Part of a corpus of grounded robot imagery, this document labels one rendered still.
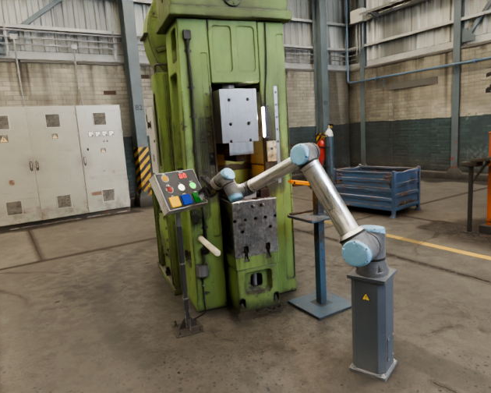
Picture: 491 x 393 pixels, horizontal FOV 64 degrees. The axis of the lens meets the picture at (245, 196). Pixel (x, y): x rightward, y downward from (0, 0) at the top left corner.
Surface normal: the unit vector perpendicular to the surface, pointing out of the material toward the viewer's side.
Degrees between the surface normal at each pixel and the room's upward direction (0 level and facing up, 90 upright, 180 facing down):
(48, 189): 90
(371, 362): 90
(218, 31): 90
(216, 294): 90
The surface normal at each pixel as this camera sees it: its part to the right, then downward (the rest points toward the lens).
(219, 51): 0.37, 0.13
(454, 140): -0.84, 0.14
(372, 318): -0.61, 0.17
